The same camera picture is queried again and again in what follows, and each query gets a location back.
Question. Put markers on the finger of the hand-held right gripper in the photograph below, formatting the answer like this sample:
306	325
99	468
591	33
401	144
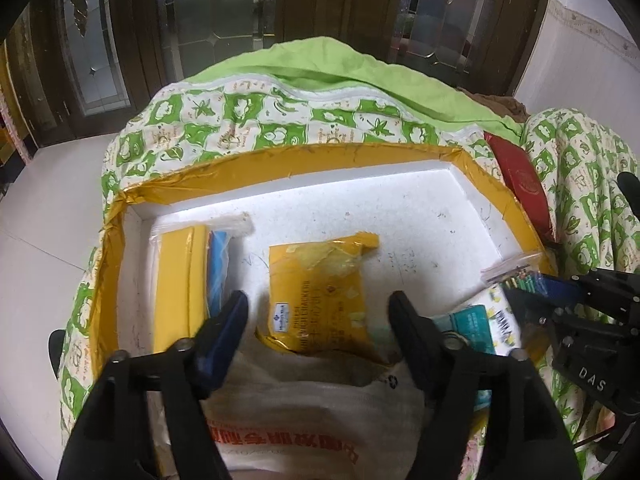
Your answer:
557	289
530	310

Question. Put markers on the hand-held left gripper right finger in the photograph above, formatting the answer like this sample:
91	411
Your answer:
407	330

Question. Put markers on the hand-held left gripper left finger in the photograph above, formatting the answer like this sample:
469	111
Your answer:
225	340

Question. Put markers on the bag of coloured sticks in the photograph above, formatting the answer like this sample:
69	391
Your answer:
510	270

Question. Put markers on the blue cartoon tissue pack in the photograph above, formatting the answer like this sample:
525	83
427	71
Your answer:
467	327

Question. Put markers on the bagged yellow and blue sponges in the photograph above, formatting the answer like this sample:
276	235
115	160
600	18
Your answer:
177	280

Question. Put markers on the yellow snack packet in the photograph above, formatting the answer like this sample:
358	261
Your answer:
315	300

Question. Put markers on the yellow-taped white foam box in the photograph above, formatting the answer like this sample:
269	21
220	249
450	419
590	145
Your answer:
400	220

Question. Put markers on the small white lemon-print packet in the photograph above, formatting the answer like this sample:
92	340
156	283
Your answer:
500	322

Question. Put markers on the white packet with red print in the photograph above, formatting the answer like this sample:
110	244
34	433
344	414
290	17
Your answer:
310	410

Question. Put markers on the black curved bar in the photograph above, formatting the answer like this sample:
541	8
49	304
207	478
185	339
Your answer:
630	185

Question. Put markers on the black round object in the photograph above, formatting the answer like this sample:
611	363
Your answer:
55	355

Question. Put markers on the brown cloth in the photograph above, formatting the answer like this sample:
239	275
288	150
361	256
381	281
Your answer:
500	105

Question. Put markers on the green and white printed quilt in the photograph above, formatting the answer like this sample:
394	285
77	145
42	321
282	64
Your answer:
250	110

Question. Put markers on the wooden glass door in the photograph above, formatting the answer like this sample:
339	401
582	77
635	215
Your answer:
440	10
215	0
95	45

